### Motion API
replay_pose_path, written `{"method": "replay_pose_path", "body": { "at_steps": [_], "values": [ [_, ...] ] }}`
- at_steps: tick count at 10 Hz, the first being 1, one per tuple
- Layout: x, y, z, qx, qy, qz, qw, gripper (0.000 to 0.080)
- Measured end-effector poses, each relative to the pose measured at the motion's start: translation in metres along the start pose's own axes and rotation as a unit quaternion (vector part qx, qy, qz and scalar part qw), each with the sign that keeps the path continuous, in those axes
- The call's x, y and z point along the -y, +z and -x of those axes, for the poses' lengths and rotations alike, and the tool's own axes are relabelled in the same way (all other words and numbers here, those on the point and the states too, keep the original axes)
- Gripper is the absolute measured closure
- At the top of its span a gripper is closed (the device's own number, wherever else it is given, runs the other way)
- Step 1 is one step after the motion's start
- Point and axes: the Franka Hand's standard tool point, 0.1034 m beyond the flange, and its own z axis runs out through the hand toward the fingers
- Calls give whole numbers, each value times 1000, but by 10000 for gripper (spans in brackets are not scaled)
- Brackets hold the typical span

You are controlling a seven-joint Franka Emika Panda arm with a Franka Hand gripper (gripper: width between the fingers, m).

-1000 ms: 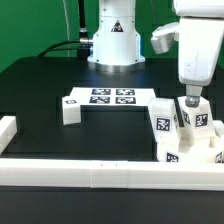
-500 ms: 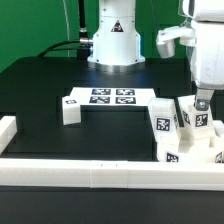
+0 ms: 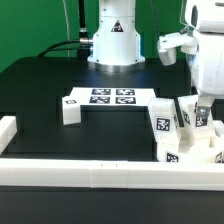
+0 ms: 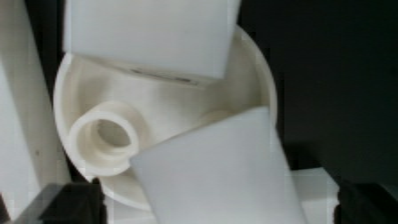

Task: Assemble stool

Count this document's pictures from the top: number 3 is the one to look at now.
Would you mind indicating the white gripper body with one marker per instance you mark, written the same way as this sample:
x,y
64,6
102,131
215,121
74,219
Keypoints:
x,y
205,58

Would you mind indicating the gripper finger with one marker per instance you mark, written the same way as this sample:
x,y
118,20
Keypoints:
x,y
202,111

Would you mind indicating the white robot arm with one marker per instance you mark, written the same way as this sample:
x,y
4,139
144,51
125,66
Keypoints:
x,y
116,44

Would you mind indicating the white marker sheet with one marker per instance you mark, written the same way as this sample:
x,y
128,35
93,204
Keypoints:
x,y
111,96

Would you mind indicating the black cable connector block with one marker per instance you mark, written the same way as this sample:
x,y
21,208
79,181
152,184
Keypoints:
x,y
83,53

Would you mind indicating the white front fence wall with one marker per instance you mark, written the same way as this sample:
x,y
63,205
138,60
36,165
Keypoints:
x,y
111,174

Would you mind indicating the white fence wall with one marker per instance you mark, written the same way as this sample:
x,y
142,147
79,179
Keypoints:
x,y
111,174
8,129

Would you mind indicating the white left fence wall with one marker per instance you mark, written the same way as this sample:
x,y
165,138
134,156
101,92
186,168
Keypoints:
x,y
8,129

